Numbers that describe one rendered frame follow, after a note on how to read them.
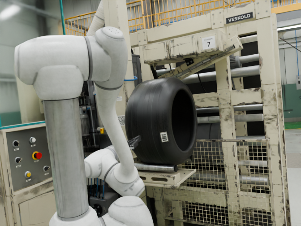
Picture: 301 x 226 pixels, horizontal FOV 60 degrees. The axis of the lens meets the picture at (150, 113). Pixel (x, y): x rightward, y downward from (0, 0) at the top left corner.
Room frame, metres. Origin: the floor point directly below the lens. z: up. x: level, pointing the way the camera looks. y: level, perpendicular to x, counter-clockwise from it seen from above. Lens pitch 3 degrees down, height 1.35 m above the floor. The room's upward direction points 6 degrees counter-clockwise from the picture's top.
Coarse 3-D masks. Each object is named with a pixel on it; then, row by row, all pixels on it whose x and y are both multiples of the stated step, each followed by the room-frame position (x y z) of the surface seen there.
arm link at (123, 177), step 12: (96, 84) 0.86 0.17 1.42; (96, 96) 0.91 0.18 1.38; (108, 96) 0.88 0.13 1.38; (108, 108) 0.93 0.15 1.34; (108, 120) 0.96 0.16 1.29; (108, 132) 0.98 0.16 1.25; (120, 132) 0.99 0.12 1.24; (120, 144) 0.99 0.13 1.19; (120, 156) 1.01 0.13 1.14; (132, 156) 1.04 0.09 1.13; (120, 168) 1.05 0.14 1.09; (132, 168) 1.05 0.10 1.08; (108, 180) 1.11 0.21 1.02; (120, 180) 1.05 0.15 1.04; (132, 180) 1.06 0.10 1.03; (120, 192) 1.09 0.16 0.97; (132, 192) 1.07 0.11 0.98
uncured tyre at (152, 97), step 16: (160, 80) 1.69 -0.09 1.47; (176, 80) 1.73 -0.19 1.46; (144, 96) 1.61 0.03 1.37; (160, 96) 1.56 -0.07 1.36; (176, 96) 2.01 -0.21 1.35; (192, 96) 1.91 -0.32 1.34; (128, 112) 1.63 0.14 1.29; (144, 112) 1.56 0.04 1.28; (160, 112) 1.53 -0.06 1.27; (176, 112) 2.07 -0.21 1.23; (192, 112) 1.93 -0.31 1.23; (128, 128) 1.62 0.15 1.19; (144, 128) 1.55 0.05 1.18; (160, 128) 1.52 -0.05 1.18; (176, 128) 2.07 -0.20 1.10; (192, 128) 1.98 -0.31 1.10; (144, 144) 1.58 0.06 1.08; (160, 144) 1.53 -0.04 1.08; (176, 144) 1.60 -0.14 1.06; (192, 144) 1.82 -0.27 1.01; (144, 160) 1.69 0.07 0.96; (160, 160) 1.62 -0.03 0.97; (176, 160) 1.64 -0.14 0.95
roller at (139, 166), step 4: (136, 164) 1.77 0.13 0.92; (140, 164) 1.76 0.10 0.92; (144, 164) 1.75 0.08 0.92; (148, 164) 1.73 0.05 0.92; (152, 164) 1.72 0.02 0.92; (156, 164) 1.70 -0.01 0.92; (160, 164) 1.69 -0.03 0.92; (140, 168) 1.75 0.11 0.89; (144, 168) 1.73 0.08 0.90; (148, 168) 1.72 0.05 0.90; (152, 168) 1.70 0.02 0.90; (156, 168) 1.68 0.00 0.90; (160, 168) 1.67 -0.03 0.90; (164, 168) 1.65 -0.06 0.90; (168, 168) 1.64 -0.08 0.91; (172, 168) 1.62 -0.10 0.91; (176, 168) 1.64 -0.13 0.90
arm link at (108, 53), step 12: (84, 36) 0.78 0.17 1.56; (96, 36) 0.76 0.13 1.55; (108, 36) 0.75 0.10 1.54; (120, 36) 0.77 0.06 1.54; (96, 48) 0.75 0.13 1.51; (108, 48) 0.75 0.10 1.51; (120, 48) 0.77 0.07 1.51; (96, 60) 0.75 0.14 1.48; (108, 60) 0.77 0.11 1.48; (120, 60) 0.79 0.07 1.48; (96, 72) 0.77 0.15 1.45; (108, 72) 0.79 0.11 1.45; (120, 72) 0.82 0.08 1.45; (108, 84) 0.84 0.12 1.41; (120, 84) 0.86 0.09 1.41
